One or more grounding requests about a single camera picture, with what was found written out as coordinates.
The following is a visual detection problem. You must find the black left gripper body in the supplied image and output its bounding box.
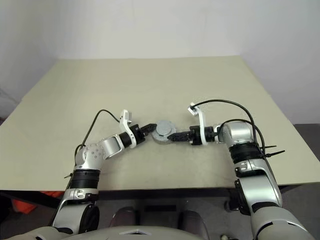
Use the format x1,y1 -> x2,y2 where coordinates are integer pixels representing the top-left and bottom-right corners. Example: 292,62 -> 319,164
129,123 -> 148,145

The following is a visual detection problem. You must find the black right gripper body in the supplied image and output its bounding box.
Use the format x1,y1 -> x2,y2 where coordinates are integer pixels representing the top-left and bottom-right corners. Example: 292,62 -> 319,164
188,125 -> 203,147

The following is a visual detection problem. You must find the grey hinged housing lid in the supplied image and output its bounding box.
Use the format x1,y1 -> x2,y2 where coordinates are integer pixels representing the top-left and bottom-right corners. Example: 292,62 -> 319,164
155,119 -> 177,137

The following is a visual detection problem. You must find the grey motor housing with stator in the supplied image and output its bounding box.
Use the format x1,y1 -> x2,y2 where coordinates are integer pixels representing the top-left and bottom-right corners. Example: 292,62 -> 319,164
151,129 -> 180,146

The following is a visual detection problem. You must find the dark rounded shape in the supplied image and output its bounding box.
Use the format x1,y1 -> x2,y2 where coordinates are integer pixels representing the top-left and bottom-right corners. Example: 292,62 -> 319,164
179,209 -> 210,235
111,206 -> 140,229

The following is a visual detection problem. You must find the grey robot torso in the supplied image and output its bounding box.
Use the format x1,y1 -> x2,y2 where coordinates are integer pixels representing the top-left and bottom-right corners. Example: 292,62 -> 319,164
0,224 -> 253,240

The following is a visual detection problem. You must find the orange fabric object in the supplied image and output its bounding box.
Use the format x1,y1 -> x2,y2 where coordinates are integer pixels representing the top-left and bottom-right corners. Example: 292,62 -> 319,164
11,190 -> 61,213

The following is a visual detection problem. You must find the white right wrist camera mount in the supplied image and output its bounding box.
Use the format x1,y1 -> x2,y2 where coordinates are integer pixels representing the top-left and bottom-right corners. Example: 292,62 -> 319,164
186,102 -> 214,146

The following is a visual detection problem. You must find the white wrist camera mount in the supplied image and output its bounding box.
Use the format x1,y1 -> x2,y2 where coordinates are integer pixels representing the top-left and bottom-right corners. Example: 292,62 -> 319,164
186,102 -> 214,146
118,109 -> 138,149

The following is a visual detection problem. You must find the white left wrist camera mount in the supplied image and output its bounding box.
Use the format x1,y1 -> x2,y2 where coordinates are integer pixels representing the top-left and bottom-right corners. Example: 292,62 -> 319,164
118,109 -> 138,149

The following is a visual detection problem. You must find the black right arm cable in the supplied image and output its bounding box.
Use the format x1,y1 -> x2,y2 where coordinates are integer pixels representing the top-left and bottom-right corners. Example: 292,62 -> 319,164
191,99 -> 267,160

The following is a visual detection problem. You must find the black table frame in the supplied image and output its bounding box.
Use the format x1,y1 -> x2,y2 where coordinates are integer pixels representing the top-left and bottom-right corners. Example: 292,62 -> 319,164
0,185 -> 298,213

